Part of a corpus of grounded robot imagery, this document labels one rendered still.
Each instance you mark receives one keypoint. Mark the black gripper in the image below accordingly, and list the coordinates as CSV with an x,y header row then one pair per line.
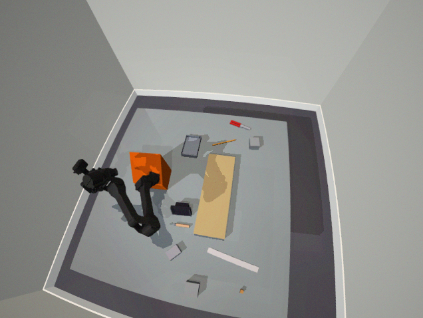
x,y
80,167

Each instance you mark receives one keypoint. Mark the white flat bar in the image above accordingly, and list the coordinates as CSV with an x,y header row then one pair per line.
x,y
232,259

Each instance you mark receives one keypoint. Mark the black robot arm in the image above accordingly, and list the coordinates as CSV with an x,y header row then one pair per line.
x,y
117,189

